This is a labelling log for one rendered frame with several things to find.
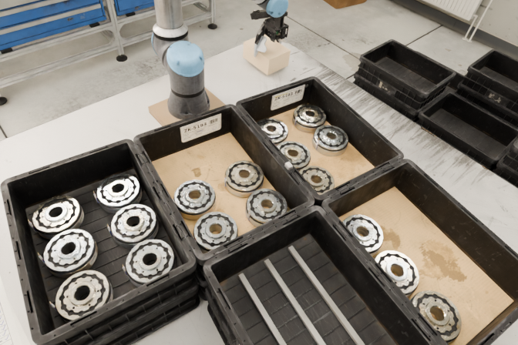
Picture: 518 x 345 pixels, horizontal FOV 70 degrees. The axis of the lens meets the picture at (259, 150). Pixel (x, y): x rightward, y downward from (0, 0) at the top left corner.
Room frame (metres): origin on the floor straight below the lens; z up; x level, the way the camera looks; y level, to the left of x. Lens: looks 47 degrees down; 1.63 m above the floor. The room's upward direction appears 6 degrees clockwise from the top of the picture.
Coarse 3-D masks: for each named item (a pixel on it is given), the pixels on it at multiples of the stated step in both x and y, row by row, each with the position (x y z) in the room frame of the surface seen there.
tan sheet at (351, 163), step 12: (288, 120) 0.89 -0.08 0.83; (288, 132) 0.83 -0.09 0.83; (300, 132) 0.83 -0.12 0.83; (348, 144) 0.81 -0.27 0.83; (312, 156) 0.74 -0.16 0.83; (324, 156) 0.74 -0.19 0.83; (336, 156) 0.75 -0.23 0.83; (348, 156) 0.75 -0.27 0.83; (360, 156) 0.76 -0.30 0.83; (324, 168) 0.70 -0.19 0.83; (336, 168) 0.70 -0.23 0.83; (348, 168) 0.71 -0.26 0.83; (360, 168) 0.71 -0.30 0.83; (372, 168) 0.72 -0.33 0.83; (336, 180) 0.66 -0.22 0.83
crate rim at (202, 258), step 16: (208, 112) 0.77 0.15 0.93; (240, 112) 0.78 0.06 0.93; (160, 128) 0.69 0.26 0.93; (144, 160) 0.57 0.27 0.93; (288, 176) 0.57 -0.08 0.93; (160, 192) 0.49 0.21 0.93; (304, 192) 0.53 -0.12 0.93; (176, 208) 0.45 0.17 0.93; (304, 208) 0.49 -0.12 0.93; (272, 224) 0.43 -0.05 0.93; (192, 240) 0.38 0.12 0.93; (240, 240) 0.39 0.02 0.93; (208, 256) 0.34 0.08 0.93
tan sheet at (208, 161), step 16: (208, 144) 0.74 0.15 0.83; (224, 144) 0.75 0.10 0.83; (160, 160) 0.66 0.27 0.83; (176, 160) 0.67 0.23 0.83; (192, 160) 0.68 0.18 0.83; (208, 160) 0.68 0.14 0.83; (224, 160) 0.69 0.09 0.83; (240, 160) 0.69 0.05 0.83; (160, 176) 0.61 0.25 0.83; (176, 176) 0.61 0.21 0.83; (192, 176) 0.62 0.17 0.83; (208, 176) 0.62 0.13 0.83; (224, 176) 0.63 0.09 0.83; (224, 192) 0.58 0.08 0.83; (224, 208) 0.53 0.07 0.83; (240, 208) 0.53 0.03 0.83; (288, 208) 0.55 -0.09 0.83; (192, 224) 0.47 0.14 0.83; (240, 224) 0.49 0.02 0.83
